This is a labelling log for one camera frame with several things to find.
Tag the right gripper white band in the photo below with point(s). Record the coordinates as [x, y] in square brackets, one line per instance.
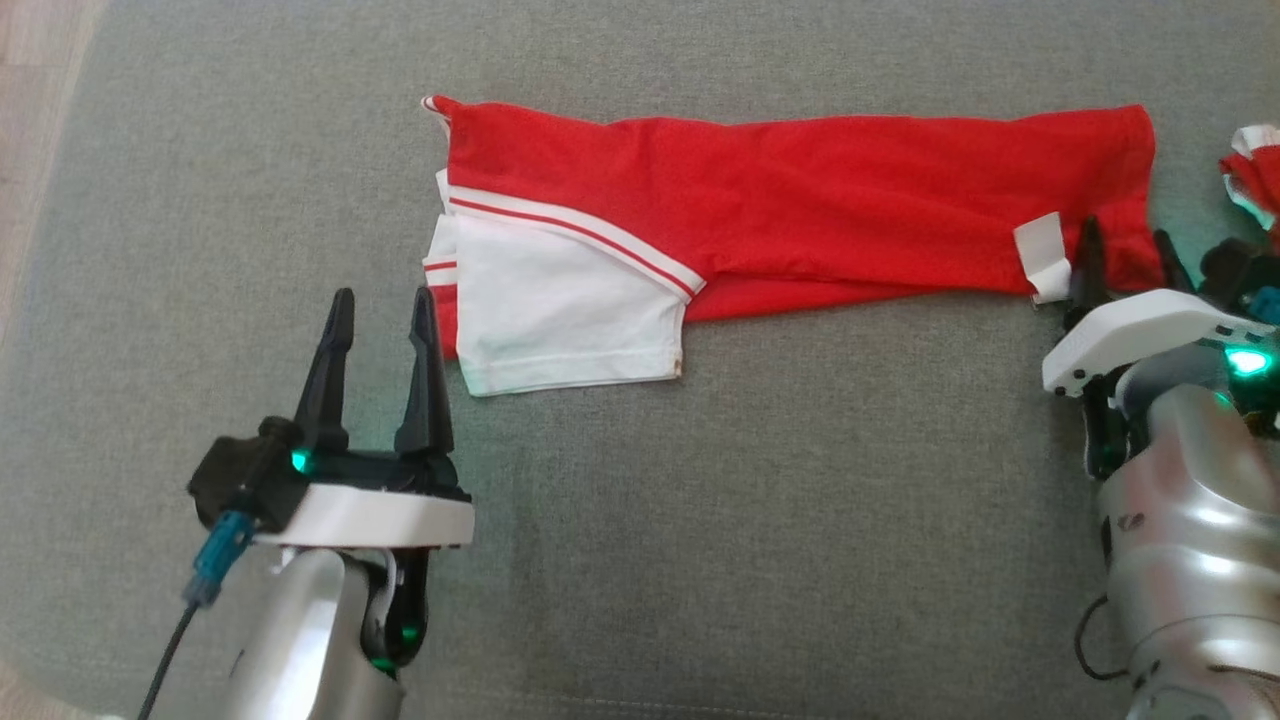
[1140, 330]

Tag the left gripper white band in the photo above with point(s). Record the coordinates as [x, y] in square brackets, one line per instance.
[380, 515]

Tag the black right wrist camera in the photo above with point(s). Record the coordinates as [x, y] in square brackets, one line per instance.
[1230, 270]

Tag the red shorts with white trim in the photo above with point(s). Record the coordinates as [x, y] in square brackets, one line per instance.
[1255, 175]

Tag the red basketball jersey white sleeves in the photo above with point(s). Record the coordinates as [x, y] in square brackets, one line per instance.
[820, 210]

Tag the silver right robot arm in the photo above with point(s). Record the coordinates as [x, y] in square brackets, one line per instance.
[1190, 530]

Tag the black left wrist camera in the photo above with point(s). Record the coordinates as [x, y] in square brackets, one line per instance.
[240, 480]

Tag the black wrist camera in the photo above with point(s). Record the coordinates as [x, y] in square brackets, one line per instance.
[1230, 270]
[240, 480]

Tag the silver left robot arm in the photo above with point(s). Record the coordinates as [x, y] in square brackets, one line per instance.
[300, 640]

